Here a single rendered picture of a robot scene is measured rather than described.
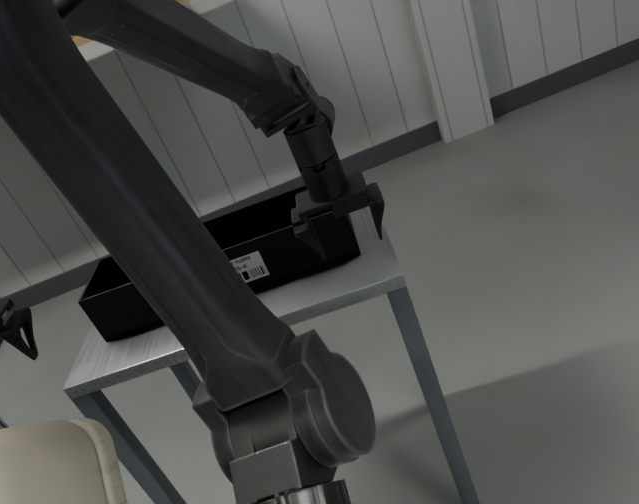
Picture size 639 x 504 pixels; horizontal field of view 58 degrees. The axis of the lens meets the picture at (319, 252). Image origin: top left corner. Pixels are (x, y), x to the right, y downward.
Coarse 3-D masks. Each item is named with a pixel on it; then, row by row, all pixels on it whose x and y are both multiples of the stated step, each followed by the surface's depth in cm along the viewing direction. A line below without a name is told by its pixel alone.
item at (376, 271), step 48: (384, 240) 119; (288, 288) 116; (336, 288) 110; (384, 288) 108; (96, 336) 127; (144, 336) 120; (96, 384) 114; (192, 384) 169; (432, 384) 121; (144, 480) 129
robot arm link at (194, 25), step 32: (64, 0) 43; (96, 0) 42; (128, 0) 45; (160, 0) 50; (96, 32) 46; (128, 32) 47; (160, 32) 49; (192, 32) 53; (224, 32) 60; (160, 64) 54; (192, 64) 55; (224, 64) 58; (256, 64) 64; (288, 64) 72; (224, 96) 64; (256, 96) 67; (288, 96) 70
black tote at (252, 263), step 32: (288, 192) 127; (224, 224) 130; (256, 224) 131; (288, 224) 131; (320, 224) 113; (352, 224) 127; (256, 256) 116; (288, 256) 116; (352, 256) 117; (96, 288) 126; (128, 288) 117; (256, 288) 120; (96, 320) 120; (128, 320) 121; (160, 320) 122
